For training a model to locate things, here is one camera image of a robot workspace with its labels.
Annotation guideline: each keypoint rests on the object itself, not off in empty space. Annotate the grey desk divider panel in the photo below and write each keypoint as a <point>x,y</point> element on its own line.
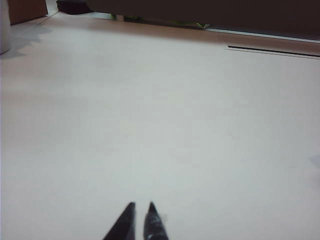
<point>200,10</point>

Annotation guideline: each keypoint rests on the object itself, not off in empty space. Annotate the flat black pouch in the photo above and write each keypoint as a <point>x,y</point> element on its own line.
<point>72,7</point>

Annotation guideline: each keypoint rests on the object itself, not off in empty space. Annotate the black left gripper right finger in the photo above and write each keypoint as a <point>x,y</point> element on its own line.
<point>153,225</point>

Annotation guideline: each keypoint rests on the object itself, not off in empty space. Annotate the white divider foot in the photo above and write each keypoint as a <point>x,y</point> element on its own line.
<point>120,17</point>

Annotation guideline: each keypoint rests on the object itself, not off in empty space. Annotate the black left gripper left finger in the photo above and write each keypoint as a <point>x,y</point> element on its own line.
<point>125,225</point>

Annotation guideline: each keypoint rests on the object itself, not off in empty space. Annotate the white cylindrical container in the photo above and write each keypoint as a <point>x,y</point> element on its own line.
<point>4,25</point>

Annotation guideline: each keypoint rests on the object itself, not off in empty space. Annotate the brown cardboard box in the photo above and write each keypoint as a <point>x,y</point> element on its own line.
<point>27,10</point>

